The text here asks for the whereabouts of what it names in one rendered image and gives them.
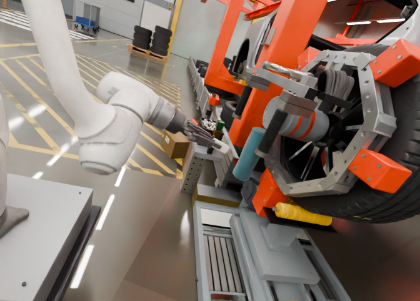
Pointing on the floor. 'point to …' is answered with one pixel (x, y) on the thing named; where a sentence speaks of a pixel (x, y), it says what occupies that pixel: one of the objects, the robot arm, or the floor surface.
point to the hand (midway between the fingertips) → (220, 145)
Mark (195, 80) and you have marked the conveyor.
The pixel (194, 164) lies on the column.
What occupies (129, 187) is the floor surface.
